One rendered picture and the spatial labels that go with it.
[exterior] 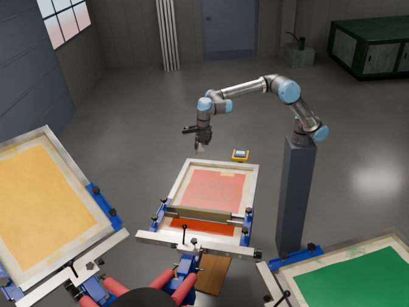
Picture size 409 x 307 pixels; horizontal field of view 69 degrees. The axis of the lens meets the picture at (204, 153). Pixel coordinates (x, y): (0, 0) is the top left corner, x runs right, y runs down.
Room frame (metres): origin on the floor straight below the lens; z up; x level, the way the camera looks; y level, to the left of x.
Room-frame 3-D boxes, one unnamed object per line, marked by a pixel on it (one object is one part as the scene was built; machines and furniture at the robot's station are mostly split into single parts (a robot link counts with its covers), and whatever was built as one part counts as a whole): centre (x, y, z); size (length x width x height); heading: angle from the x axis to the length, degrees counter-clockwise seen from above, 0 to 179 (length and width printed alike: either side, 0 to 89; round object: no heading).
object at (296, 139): (1.79, -0.70, 1.25); 0.15 x 0.15 x 0.10
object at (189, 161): (1.53, -0.02, 0.97); 0.79 x 0.58 x 0.04; 163
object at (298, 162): (1.79, -0.70, 0.60); 0.18 x 0.18 x 1.20; 88
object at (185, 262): (0.99, 0.14, 1.02); 0.17 x 0.06 x 0.05; 163
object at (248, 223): (1.22, -0.22, 0.98); 0.30 x 0.05 x 0.07; 163
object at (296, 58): (6.96, -2.32, 0.37); 0.77 x 0.62 x 0.74; 178
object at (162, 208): (1.38, 0.31, 0.98); 0.30 x 0.05 x 0.07; 163
